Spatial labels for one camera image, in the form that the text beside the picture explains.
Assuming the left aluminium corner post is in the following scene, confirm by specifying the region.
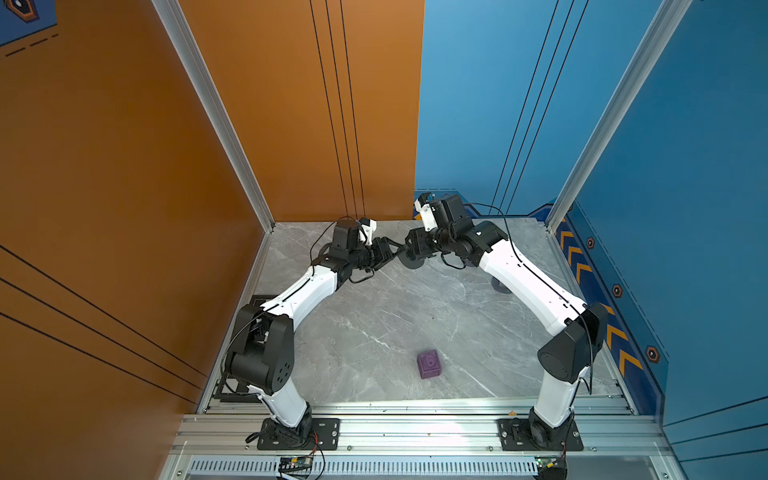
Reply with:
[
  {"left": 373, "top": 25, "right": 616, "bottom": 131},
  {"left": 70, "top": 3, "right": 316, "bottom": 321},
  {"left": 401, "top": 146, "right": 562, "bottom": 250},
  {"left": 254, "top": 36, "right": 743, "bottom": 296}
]
[{"left": 152, "top": 0, "right": 275, "bottom": 234}]

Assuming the purple-grey phone stand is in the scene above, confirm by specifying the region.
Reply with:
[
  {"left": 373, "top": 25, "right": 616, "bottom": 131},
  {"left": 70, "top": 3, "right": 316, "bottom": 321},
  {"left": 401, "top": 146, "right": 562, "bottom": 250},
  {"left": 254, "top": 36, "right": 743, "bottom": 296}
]
[{"left": 491, "top": 277, "right": 511, "bottom": 294}]

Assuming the aluminium corner post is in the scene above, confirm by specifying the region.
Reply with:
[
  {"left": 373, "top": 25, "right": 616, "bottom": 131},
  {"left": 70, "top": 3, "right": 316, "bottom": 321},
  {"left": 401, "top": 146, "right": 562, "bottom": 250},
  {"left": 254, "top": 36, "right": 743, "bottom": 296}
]
[
  {"left": 152, "top": 0, "right": 275, "bottom": 234},
  {"left": 545, "top": 0, "right": 692, "bottom": 234}
]

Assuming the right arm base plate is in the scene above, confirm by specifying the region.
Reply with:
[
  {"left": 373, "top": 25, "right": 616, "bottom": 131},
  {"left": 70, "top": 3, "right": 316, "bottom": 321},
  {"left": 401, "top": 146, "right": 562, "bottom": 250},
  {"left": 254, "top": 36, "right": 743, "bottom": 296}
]
[{"left": 496, "top": 417, "right": 584, "bottom": 453}]

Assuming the green circuit board left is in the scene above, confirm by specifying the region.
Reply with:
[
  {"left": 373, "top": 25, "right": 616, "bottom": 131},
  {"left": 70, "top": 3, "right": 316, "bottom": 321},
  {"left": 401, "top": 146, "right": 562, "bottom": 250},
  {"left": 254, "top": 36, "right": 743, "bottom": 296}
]
[{"left": 276, "top": 456, "right": 314, "bottom": 479}]

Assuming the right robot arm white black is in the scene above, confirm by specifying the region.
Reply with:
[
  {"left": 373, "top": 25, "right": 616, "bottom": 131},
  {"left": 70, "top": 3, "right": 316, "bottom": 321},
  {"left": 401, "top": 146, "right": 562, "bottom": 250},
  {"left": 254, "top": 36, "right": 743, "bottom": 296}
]
[{"left": 401, "top": 193, "right": 609, "bottom": 450}]

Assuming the dark grey round phone stand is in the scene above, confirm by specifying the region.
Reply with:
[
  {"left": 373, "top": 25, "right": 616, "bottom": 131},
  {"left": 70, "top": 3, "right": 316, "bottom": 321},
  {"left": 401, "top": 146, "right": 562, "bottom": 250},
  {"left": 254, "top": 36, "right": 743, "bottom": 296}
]
[{"left": 397, "top": 250, "right": 425, "bottom": 270}]

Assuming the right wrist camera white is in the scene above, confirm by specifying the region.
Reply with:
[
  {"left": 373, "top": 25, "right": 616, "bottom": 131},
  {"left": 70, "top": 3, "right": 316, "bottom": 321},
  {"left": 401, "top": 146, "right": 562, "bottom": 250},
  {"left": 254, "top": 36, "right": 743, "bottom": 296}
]
[{"left": 414, "top": 200, "right": 437, "bottom": 232}]

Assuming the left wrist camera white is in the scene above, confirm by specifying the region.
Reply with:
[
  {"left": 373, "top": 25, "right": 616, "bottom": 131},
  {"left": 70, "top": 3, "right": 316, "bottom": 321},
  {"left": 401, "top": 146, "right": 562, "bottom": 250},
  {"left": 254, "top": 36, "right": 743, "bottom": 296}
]
[{"left": 359, "top": 217, "right": 377, "bottom": 246}]

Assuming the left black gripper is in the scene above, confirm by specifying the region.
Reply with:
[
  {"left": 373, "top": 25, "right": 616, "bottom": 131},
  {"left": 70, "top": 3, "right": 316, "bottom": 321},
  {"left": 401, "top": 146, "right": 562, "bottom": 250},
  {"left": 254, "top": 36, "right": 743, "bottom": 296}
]
[{"left": 346, "top": 237, "right": 402, "bottom": 273}]

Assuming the right aluminium corner post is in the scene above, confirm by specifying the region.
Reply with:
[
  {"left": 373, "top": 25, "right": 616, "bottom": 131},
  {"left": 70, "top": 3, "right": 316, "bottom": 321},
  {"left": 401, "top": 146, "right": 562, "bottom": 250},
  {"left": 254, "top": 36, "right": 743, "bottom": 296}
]
[{"left": 545, "top": 0, "right": 692, "bottom": 234}]

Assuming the black white checkerboard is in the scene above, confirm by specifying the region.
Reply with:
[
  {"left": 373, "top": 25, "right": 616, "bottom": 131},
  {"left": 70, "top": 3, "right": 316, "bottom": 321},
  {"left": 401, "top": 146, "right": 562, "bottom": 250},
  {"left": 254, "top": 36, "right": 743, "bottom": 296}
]
[{"left": 213, "top": 295, "right": 294, "bottom": 402}]

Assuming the circuit board right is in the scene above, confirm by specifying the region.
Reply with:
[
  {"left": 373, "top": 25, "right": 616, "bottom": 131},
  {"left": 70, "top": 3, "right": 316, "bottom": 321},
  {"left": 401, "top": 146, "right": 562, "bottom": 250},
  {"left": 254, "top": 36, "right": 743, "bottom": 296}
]
[{"left": 535, "top": 457, "right": 568, "bottom": 480}]

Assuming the purple square box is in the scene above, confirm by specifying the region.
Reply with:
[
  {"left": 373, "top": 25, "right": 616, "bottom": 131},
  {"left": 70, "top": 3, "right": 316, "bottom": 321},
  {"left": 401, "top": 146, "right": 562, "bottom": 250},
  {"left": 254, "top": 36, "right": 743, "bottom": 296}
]
[{"left": 417, "top": 350, "right": 442, "bottom": 380}]

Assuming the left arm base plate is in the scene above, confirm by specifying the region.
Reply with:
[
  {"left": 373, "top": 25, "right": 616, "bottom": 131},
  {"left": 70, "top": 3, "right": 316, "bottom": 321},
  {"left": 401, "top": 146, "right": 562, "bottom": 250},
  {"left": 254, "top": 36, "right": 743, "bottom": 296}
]
[{"left": 255, "top": 418, "right": 341, "bottom": 451}]

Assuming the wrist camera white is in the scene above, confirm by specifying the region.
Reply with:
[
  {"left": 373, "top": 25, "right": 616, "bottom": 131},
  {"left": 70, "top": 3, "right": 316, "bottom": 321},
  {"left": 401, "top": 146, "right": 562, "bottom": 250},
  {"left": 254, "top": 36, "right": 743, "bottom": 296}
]
[
  {"left": 414, "top": 200, "right": 437, "bottom": 232},
  {"left": 359, "top": 217, "right": 377, "bottom": 246}
]

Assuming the aluminium front rail frame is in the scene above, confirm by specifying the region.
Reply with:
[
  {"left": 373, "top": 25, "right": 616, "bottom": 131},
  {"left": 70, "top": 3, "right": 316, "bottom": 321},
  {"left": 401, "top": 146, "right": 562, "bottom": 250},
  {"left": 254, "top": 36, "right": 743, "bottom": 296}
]
[{"left": 160, "top": 396, "right": 684, "bottom": 479}]

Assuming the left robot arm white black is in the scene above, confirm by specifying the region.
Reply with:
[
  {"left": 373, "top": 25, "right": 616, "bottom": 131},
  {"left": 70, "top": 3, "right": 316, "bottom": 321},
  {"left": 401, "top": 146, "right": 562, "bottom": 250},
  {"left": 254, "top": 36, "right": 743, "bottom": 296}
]
[{"left": 222, "top": 217, "right": 406, "bottom": 446}]

